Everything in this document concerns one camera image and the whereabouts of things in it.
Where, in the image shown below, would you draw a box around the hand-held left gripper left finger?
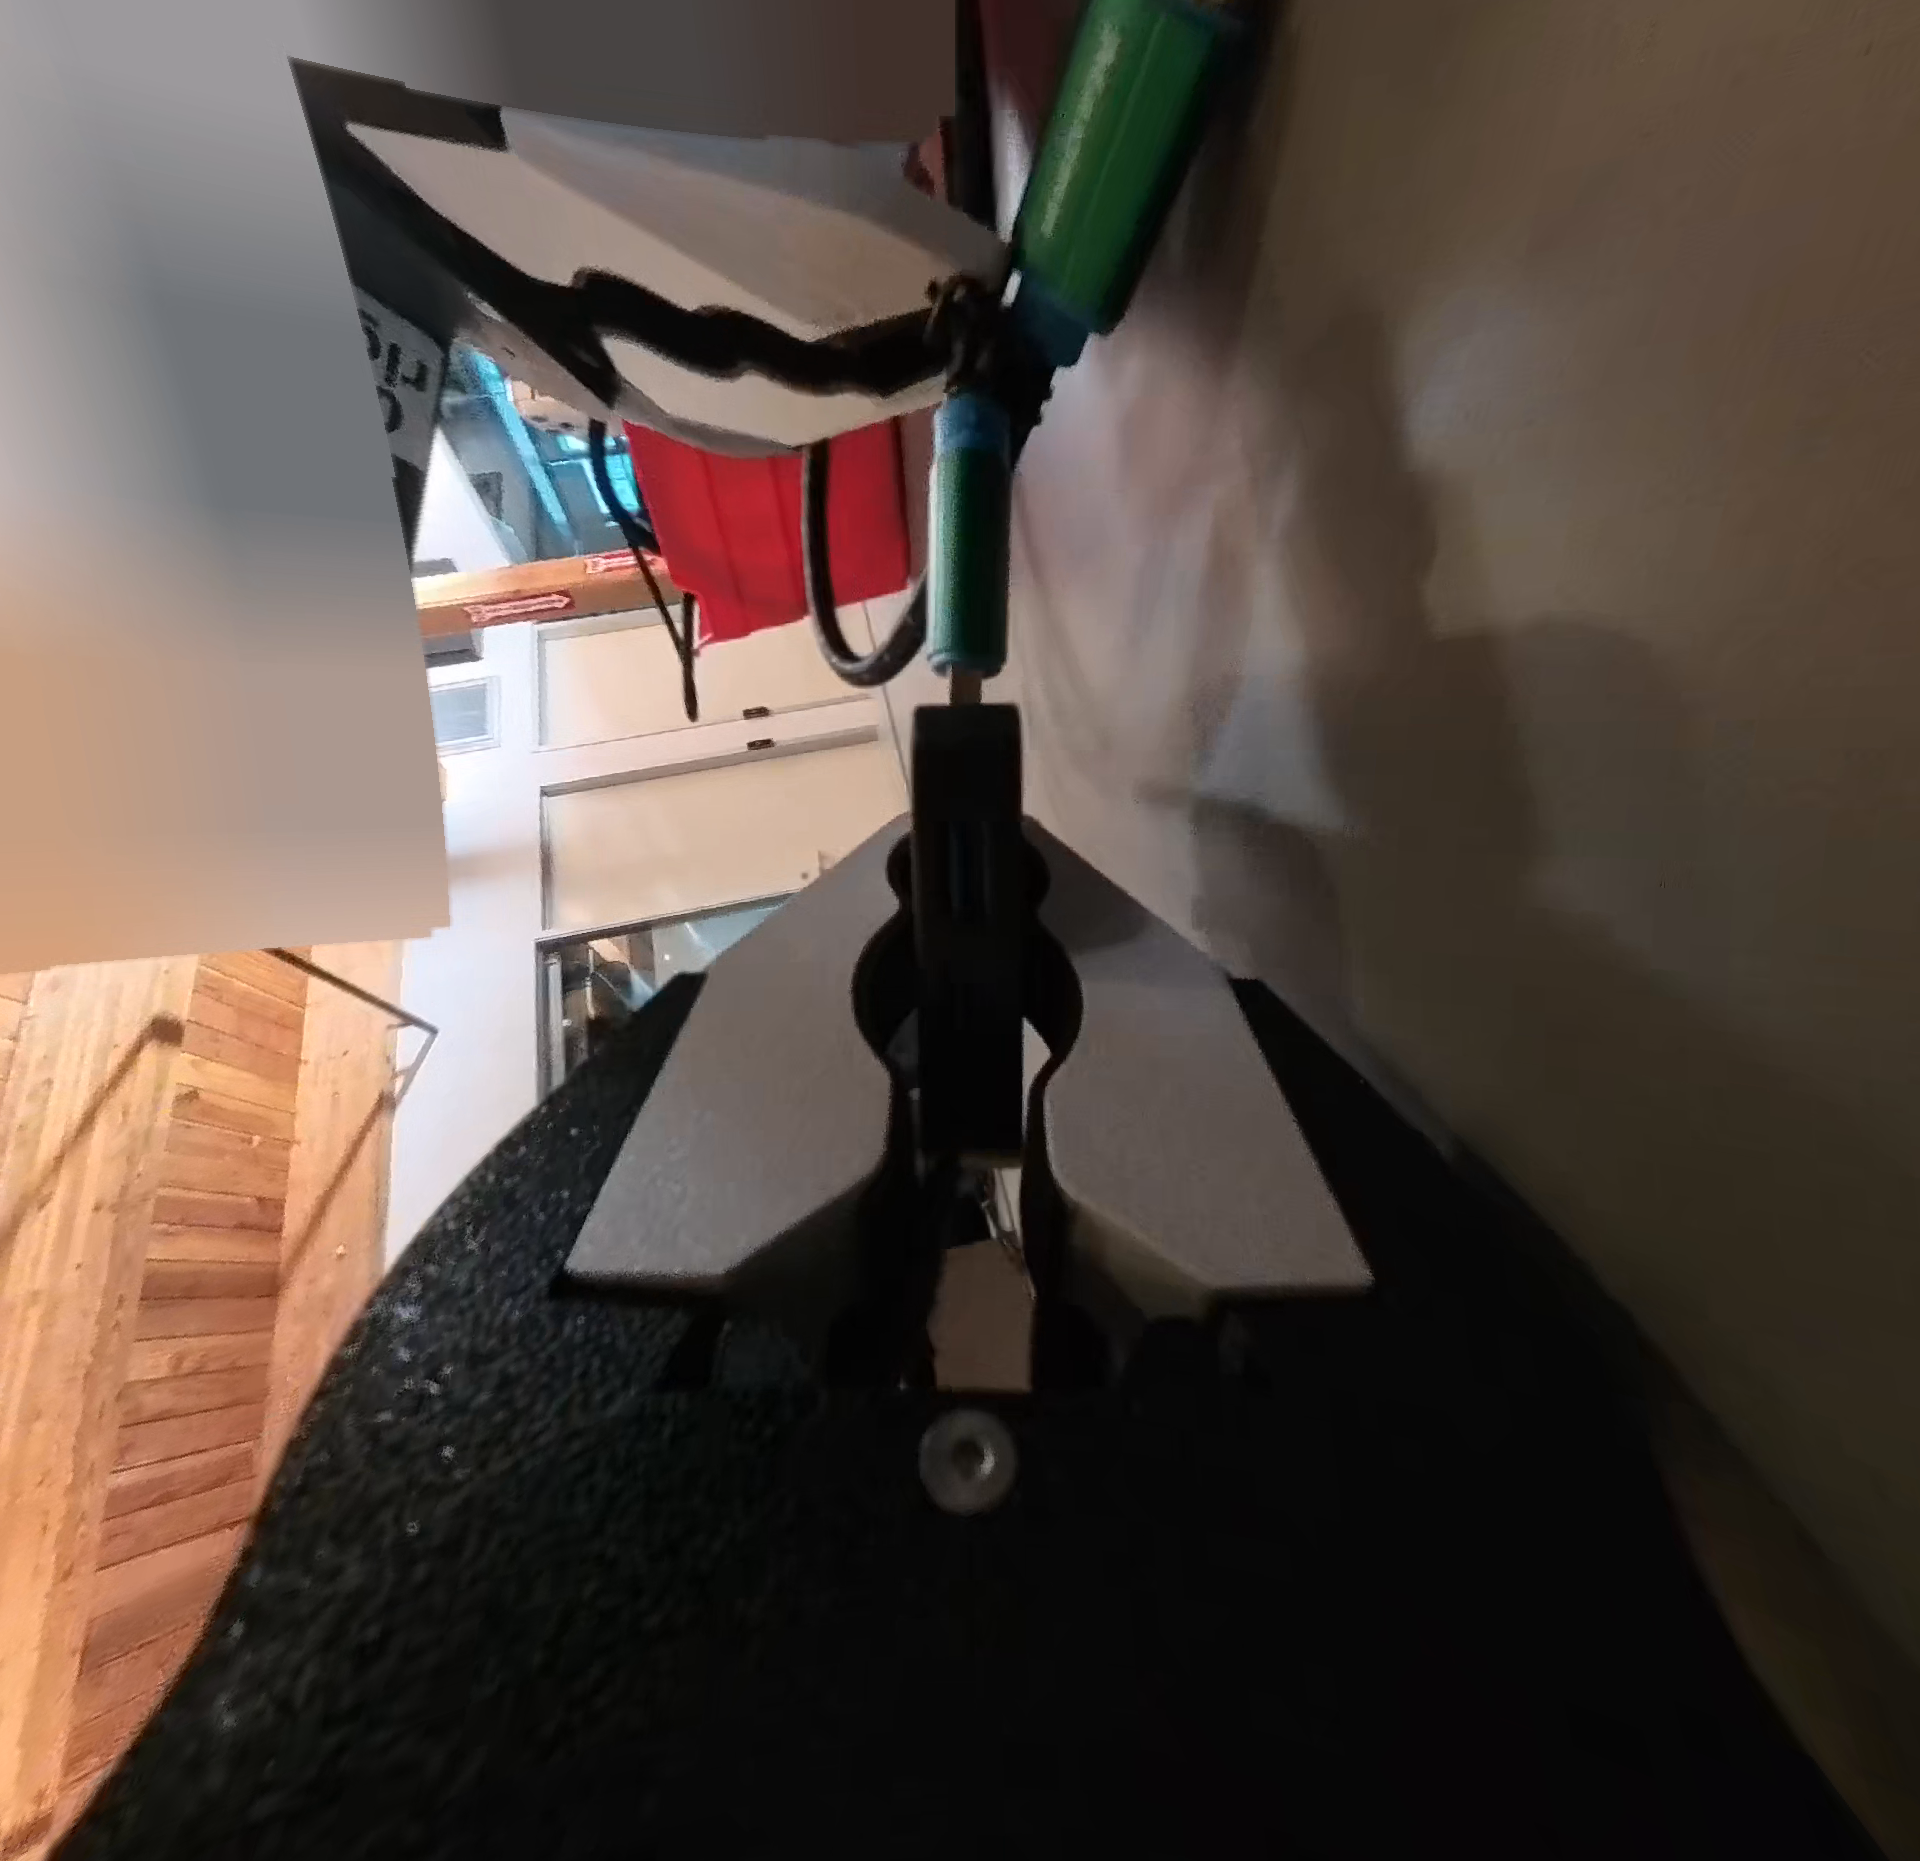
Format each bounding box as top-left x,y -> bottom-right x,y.
564,824 -> 925,1291

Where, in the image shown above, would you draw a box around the black braided HDMI cable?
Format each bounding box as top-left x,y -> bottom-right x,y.
803,0 -> 1256,694
588,418 -> 709,727

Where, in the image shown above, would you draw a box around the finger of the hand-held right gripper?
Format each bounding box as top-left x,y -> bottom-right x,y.
472,301 -> 963,460
347,104 -> 1012,345

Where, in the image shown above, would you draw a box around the black silver HDMI switch box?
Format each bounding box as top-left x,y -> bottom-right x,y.
907,705 -> 1030,1162

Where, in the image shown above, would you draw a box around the wooden post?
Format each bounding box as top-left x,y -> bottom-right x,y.
417,563 -> 677,642

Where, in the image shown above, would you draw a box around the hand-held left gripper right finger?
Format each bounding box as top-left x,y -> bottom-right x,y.
1019,824 -> 1375,1315

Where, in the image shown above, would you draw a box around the white door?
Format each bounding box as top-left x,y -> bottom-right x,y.
538,615 -> 886,752
538,773 -> 903,935

